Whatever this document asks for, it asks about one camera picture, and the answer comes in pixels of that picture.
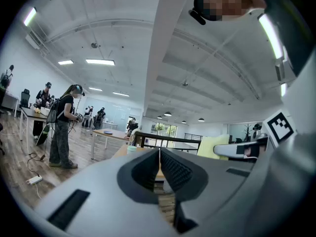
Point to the black and green bag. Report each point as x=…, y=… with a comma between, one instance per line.
x=43, y=134

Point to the white wall air conditioner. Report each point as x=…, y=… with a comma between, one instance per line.
x=32, y=42

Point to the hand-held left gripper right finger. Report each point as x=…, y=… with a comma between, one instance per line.
x=177, y=174

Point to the blue plate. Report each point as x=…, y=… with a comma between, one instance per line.
x=107, y=132

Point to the black office chair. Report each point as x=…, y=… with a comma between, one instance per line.
x=97, y=123
x=24, y=99

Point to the wooden table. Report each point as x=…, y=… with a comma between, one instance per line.
x=116, y=134

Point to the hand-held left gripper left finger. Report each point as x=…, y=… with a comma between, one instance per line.
x=143, y=174

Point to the person's black outfit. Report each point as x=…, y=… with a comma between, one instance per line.
x=293, y=33

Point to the white table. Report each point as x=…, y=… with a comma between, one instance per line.
x=110, y=124

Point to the white power strip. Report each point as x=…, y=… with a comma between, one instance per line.
x=34, y=180

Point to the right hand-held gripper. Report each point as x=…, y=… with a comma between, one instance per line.
x=281, y=127

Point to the yellow toy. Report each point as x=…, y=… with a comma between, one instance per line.
x=37, y=110

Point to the ceiling strip light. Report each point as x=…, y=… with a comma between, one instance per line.
x=65, y=62
x=121, y=94
x=271, y=37
x=30, y=16
x=283, y=90
x=100, y=62
x=95, y=89

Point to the white box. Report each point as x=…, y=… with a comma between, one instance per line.
x=45, y=110

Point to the dark grey table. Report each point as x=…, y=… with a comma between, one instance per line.
x=32, y=113

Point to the light green plastic bottle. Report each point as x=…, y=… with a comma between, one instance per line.
x=131, y=149

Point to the dark coat stand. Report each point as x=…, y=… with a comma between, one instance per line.
x=247, y=131

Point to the person's head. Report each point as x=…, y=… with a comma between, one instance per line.
x=222, y=1

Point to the black head camera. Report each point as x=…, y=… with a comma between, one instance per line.
x=197, y=16

